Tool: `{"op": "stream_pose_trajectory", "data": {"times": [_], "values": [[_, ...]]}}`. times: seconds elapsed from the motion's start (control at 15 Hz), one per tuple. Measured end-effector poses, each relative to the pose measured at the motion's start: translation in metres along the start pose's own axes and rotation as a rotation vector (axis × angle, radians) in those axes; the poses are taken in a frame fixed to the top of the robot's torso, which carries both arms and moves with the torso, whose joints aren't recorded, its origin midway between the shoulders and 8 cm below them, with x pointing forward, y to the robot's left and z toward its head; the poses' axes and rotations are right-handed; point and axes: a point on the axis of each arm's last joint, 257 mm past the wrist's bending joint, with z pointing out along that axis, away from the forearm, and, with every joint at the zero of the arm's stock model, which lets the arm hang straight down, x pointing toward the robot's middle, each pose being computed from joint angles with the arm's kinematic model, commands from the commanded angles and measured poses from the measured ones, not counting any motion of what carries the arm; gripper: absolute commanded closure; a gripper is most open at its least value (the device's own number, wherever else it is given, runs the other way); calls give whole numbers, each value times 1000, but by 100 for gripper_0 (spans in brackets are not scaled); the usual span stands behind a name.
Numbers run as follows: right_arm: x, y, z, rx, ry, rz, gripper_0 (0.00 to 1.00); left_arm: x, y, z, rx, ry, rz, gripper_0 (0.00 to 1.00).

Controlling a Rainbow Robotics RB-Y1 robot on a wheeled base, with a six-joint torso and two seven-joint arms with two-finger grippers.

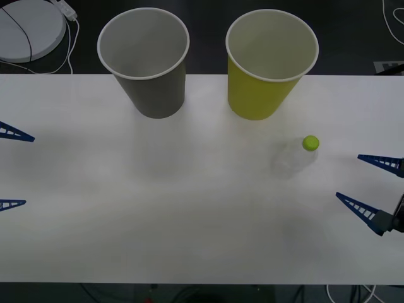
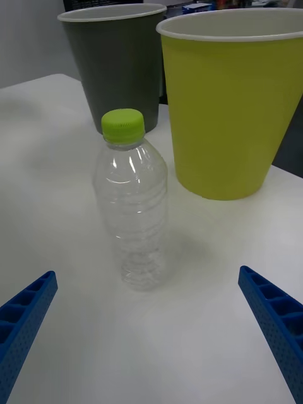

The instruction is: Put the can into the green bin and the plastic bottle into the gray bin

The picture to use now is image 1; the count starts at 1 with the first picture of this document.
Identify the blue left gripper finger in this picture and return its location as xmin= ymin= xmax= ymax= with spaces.
xmin=0 ymin=121 xmax=35 ymax=143
xmin=0 ymin=199 xmax=27 ymax=213

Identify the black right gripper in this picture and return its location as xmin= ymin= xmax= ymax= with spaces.
xmin=335 ymin=153 xmax=404 ymax=237

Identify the clear bottle with green cap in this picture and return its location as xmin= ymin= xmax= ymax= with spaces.
xmin=271 ymin=135 xmax=321 ymax=179

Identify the white round base with seam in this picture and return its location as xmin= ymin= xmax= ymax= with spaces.
xmin=0 ymin=0 xmax=67 ymax=63

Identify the grey printed marker sheet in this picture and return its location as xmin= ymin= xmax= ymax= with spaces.
xmin=374 ymin=61 xmax=404 ymax=76

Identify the white power strip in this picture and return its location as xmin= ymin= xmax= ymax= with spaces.
xmin=52 ymin=0 xmax=78 ymax=22

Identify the grey plastic bin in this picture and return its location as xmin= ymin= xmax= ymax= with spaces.
xmin=97 ymin=6 xmax=191 ymax=120

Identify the yellow-green plastic bin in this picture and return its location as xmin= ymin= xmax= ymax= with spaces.
xmin=225 ymin=8 xmax=319 ymax=121

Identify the thin black cable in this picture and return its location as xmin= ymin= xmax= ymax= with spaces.
xmin=0 ymin=6 xmax=33 ymax=64

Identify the white cable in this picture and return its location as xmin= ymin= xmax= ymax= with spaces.
xmin=382 ymin=0 xmax=404 ymax=42
xmin=326 ymin=283 xmax=381 ymax=303
xmin=0 ymin=18 xmax=80 ymax=75

